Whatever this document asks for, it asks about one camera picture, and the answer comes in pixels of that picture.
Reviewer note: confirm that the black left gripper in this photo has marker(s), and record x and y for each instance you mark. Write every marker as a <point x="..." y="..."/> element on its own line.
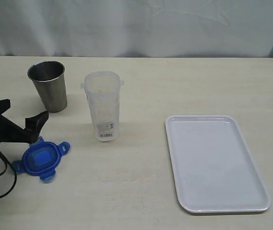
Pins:
<point x="10" y="132"/>

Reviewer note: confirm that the blue plastic snap lid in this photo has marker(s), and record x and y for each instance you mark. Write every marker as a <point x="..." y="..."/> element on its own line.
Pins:
<point x="41" y="159"/>

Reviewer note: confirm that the stainless steel cup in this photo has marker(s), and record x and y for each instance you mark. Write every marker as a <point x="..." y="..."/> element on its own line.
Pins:
<point x="48" y="79"/>

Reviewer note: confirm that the clear tall plastic container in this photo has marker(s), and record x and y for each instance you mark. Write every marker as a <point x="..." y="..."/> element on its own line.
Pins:
<point x="102" y="89"/>

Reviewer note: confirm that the white backdrop curtain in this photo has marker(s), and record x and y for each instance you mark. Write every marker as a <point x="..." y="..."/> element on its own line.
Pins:
<point x="136" y="28"/>

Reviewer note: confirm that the white rectangular plastic tray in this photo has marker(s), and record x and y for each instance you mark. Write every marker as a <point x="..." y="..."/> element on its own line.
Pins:
<point x="213" y="169"/>

